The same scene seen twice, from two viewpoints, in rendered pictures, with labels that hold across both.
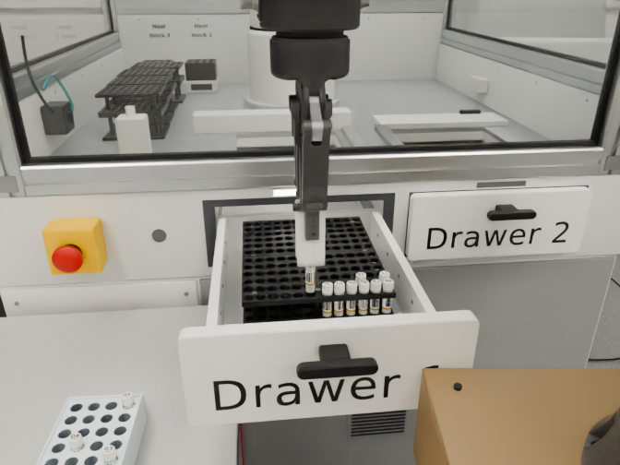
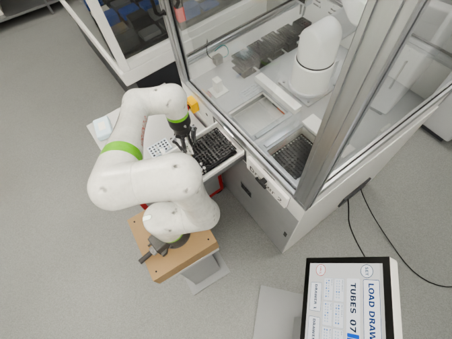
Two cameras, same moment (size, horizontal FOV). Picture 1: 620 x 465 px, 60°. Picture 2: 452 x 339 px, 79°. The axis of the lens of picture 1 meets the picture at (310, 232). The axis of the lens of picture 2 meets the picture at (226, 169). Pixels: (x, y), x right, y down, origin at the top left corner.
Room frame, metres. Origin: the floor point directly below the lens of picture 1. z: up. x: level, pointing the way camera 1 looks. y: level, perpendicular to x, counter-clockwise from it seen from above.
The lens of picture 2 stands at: (0.38, -0.74, 2.07)
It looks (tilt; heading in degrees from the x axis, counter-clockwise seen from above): 61 degrees down; 67
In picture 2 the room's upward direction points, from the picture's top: 8 degrees counter-clockwise
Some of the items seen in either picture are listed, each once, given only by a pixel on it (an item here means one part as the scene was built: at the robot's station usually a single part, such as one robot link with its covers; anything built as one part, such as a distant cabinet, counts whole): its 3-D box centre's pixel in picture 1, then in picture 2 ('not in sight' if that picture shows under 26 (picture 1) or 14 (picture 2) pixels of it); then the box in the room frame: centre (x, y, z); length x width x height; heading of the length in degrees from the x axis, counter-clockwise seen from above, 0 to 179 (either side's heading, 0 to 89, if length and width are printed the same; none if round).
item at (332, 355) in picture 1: (335, 360); not in sight; (0.40, -0.02, 0.91); 0.07 x 0.04 x 0.01; 96
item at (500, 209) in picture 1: (507, 211); (262, 181); (0.75, -0.30, 0.91); 0.07 x 0.04 x 0.01; 96
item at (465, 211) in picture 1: (497, 223); (266, 181); (0.78, -0.30, 0.87); 0.29 x 0.02 x 0.11; 96
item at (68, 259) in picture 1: (68, 257); not in sight; (0.66, 0.34, 0.88); 0.04 x 0.03 x 0.04; 96
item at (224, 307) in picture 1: (308, 273); (211, 151); (0.63, 0.00, 0.86); 0.40 x 0.26 x 0.06; 6
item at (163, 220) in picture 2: not in sight; (167, 222); (0.29, -0.30, 1.02); 0.16 x 0.13 x 0.19; 158
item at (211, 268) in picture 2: not in sight; (193, 254); (0.28, -0.29, 0.38); 0.30 x 0.30 x 0.76; 0
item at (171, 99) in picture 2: not in sight; (171, 101); (0.52, 0.00, 1.31); 0.13 x 0.11 x 0.14; 157
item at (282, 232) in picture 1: (309, 273); (210, 152); (0.63, 0.00, 0.87); 0.22 x 0.18 x 0.06; 6
